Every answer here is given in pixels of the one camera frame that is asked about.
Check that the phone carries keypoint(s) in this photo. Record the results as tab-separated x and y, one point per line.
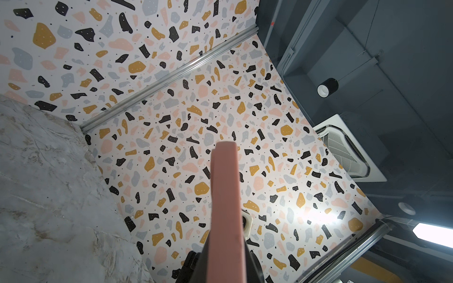
226	250

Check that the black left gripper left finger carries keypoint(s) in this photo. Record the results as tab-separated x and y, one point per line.
200	272

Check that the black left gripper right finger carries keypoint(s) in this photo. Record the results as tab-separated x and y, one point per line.
254	271

